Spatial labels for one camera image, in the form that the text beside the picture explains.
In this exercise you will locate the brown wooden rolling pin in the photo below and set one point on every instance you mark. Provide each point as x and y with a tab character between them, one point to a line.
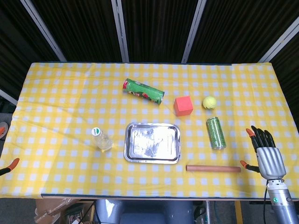
212	168

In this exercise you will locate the yellow tennis ball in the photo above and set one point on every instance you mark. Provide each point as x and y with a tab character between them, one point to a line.
209	102

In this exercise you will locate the yellow white checkered tablecloth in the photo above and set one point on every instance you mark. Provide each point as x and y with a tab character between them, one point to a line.
70	93

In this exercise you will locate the brown cardboard box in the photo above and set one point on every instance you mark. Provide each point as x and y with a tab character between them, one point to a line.
53	210

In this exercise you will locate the grey robot base column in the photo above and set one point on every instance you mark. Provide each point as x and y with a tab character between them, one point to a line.
144	212

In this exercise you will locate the white partition frame post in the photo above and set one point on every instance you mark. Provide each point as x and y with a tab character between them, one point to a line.
278	44
192	32
120	32
8	97
44	31

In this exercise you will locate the grey round floor object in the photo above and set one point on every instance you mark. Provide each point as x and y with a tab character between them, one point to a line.
5	124

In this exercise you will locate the orange red foam cube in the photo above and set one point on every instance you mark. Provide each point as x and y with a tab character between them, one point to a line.
183	106

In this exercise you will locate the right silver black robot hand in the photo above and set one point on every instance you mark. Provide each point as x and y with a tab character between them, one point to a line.
271	161

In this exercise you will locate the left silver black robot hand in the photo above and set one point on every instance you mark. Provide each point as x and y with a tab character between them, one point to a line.
13	162

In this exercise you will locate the green chips canister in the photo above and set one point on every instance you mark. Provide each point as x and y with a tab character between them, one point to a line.
142	91

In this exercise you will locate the rectangular metal tray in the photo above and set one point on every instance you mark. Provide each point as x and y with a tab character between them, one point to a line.
151	142

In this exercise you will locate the green drink can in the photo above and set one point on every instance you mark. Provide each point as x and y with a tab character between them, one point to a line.
216	133

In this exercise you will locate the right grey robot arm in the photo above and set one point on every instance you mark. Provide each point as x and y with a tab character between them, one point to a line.
280	205

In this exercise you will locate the metal table leg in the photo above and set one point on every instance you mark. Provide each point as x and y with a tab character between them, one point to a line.
207	212

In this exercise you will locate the clear plastic bottle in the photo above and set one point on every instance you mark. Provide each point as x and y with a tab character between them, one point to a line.
102	141

